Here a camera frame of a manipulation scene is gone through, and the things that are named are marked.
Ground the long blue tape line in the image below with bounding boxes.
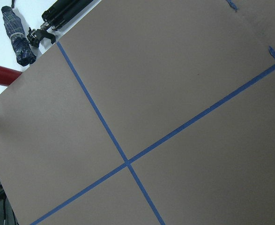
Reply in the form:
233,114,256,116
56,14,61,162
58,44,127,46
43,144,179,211
57,42,165,225

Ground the crossing blue tape line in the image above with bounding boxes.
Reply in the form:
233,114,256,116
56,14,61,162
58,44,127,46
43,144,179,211
32,55,275,225

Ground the black tripod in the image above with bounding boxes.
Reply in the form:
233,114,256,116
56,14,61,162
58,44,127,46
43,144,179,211
27,0,92,48

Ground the folded blue plaid umbrella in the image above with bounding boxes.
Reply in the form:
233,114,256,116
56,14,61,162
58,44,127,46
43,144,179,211
1,6,36,67

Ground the red cylinder bottle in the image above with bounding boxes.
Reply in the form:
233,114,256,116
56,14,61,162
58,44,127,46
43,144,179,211
0,66,22,87

